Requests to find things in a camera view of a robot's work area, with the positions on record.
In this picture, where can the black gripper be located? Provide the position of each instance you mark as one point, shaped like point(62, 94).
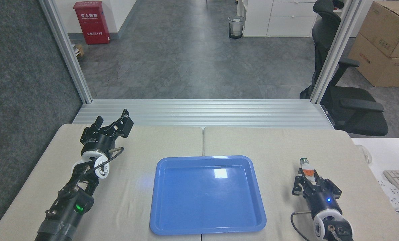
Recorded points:
point(99, 142)
point(321, 201)

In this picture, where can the white orange switch part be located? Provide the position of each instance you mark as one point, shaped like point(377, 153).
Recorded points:
point(306, 166)

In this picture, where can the blue plastic tray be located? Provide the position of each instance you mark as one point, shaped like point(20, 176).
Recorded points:
point(206, 197)

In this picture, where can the white computer mouse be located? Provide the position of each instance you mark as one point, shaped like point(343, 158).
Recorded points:
point(365, 153)

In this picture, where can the white power strip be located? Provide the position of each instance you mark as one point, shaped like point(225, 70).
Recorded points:
point(392, 197)

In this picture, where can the white desk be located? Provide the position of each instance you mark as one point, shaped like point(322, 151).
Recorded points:
point(390, 154)

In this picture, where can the black office chair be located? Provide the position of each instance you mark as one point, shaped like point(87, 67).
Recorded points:
point(353, 107)

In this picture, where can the red fire extinguisher box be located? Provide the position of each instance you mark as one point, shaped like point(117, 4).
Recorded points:
point(91, 21)

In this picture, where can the large cardboard box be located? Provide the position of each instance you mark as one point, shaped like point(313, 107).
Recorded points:
point(373, 63)

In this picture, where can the grey mesh waste bin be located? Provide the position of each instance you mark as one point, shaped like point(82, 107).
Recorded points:
point(236, 26)

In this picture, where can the white drawer cabinet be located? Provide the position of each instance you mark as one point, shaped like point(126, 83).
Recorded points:
point(286, 20)

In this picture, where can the small cardboard box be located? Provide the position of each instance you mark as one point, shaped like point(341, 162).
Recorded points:
point(387, 30)

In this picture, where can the silver aluminium post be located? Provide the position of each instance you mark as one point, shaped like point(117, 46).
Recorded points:
point(336, 53)
point(69, 53)

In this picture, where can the silver aluminium rail platform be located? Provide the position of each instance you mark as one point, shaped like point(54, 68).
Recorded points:
point(203, 113)

